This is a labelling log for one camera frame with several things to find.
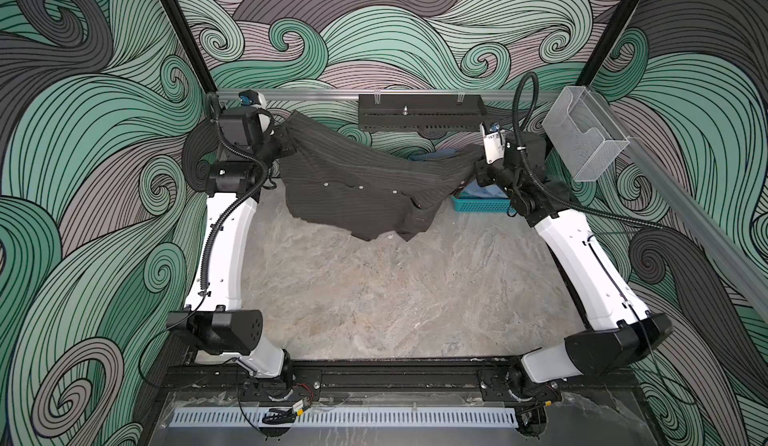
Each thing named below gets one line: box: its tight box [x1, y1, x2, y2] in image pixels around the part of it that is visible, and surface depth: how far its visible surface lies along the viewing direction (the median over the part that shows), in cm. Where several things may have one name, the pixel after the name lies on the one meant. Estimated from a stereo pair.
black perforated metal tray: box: [358, 94, 487, 133], surface depth 96 cm
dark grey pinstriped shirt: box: [280, 111, 485, 242], surface depth 79 cm
